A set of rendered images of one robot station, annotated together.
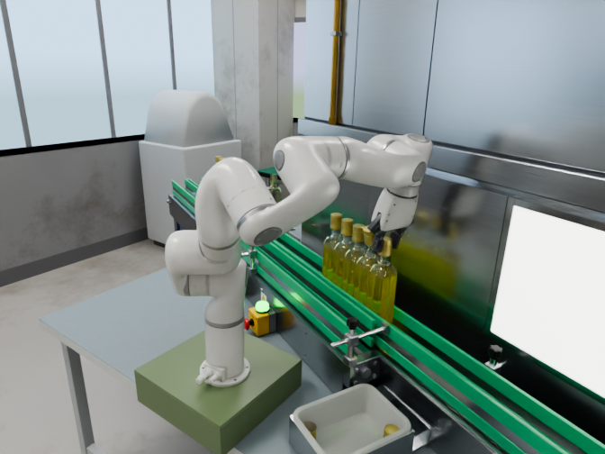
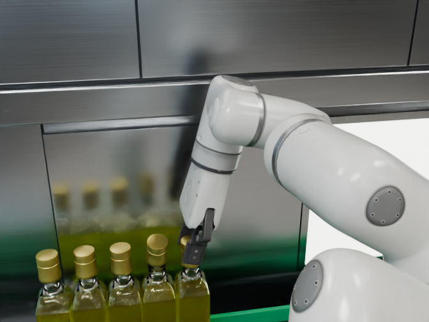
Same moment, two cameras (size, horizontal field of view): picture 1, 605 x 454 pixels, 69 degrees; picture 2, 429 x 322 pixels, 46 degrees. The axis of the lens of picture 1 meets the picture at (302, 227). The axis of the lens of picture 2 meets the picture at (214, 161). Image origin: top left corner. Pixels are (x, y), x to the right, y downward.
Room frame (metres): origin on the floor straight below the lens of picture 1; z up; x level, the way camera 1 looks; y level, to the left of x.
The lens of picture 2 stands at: (0.80, 0.44, 1.62)
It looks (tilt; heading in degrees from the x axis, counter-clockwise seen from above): 24 degrees down; 289
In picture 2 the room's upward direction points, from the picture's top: straight up
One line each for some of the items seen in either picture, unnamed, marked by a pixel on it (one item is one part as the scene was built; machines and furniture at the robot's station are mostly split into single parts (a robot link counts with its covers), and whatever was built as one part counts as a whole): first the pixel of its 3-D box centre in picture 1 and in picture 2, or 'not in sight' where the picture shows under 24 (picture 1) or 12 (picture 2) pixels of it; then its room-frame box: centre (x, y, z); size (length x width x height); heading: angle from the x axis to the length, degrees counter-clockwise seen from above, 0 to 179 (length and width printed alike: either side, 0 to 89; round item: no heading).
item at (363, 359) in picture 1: (362, 369); not in sight; (0.95, -0.16, 0.85); 0.09 x 0.04 x 0.07; 120
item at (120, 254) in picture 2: (358, 232); (120, 258); (1.17, -0.16, 1.14); 0.04 x 0.04 x 0.04
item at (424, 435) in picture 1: (359, 432); not in sight; (0.80, -0.14, 0.79); 0.27 x 0.17 x 0.08; 120
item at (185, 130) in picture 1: (194, 169); not in sight; (4.00, 1.00, 0.70); 0.71 x 0.60 x 1.39; 145
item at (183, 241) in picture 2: (385, 246); (190, 251); (1.07, -0.22, 1.14); 0.04 x 0.04 x 0.04
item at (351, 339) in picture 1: (359, 339); not in sight; (0.94, -0.15, 0.95); 0.17 x 0.03 x 0.12; 120
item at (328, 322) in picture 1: (226, 233); not in sight; (1.72, 0.31, 0.93); 1.75 x 0.01 x 0.08; 30
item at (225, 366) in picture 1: (221, 348); not in sight; (0.93, 0.19, 0.92); 0.16 x 0.13 x 0.15; 155
